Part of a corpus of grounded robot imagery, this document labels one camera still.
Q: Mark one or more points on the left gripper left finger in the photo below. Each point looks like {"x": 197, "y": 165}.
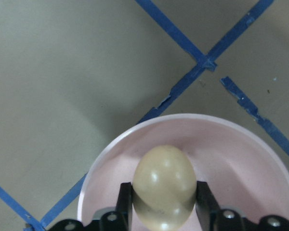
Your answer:
{"x": 118, "y": 218}

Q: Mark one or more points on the pink bowl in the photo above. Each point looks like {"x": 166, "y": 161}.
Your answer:
{"x": 242, "y": 171}

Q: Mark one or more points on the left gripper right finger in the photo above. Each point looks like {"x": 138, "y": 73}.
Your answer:
{"x": 211, "y": 216}

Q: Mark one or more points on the brown egg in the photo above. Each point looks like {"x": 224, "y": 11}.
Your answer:
{"x": 164, "y": 189}

